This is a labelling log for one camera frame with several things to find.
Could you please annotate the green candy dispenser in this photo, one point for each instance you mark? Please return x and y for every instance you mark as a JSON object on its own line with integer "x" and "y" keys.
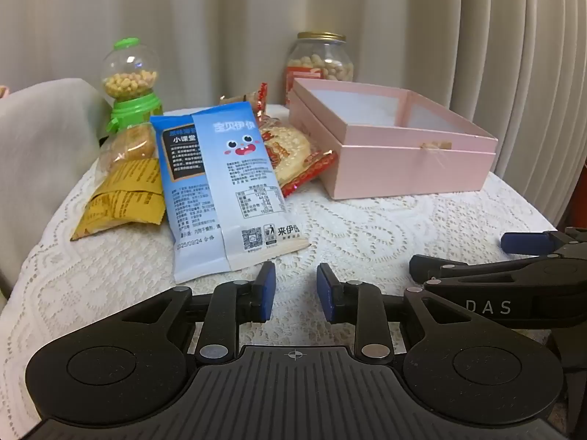
{"x": 133, "y": 110}

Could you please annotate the white lace tablecloth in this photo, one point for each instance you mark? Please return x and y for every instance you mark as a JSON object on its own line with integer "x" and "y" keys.
{"x": 367, "y": 229}

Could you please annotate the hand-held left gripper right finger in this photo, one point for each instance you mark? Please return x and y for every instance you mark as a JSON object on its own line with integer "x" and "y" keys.
{"x": 324, "y": 293}

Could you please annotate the glass peanut jar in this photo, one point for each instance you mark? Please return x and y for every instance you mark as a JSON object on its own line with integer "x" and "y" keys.
{"x": 321, "y": 62}

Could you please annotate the grey cushion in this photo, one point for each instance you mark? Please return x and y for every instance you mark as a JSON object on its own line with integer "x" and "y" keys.
{"x": 46, "y": 146}

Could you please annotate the light blue snack packet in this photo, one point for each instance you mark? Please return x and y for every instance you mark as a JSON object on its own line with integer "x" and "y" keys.
{"x": 247, "y": 183}

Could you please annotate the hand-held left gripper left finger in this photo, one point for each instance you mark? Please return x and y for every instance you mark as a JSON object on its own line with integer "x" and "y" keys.
{"x": 264, "y": 292}

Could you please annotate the beige curtain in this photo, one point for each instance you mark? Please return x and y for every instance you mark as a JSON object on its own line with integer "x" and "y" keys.
{"x": 229, "y": 9}

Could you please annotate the round rice cracker packet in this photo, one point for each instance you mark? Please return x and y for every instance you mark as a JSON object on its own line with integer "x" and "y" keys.
{"x": 289, "y": 151}

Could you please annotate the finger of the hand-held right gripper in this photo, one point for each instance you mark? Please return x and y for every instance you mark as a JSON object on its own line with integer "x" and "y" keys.
{"x": 433, "y": 268}
{"x": 523, "y": 241}

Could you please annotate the pink cardboard box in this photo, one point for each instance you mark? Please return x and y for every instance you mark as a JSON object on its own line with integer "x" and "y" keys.
{"x": 412, "y": 165}

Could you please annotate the yellow snack packet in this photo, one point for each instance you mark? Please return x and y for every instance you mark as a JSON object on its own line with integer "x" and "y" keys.
{"x": 124, "y": 192}

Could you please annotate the red-edged brown biscuit packet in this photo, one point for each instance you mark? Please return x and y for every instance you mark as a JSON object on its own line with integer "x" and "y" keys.
{"x": 259, "y": 101}

